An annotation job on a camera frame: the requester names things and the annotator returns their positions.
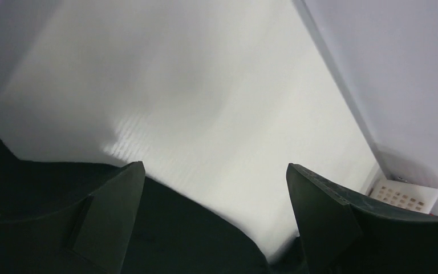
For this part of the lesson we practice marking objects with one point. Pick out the black t shirt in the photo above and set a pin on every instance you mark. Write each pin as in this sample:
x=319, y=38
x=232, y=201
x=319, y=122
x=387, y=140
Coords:
x=173, y=234

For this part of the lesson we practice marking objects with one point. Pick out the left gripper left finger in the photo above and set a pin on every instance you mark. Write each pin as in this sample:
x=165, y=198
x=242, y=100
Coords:
x=67, y=217

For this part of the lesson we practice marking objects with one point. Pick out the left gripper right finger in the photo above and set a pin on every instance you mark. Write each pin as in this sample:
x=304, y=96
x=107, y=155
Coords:
x=343, y=231

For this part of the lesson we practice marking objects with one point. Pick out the right aluminium frame post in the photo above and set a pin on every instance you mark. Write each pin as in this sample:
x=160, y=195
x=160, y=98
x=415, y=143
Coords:
x=320, y=43

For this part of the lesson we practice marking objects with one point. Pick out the white plastic basket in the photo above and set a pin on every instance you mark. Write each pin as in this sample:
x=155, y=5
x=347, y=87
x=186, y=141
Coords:
x=405, y=195

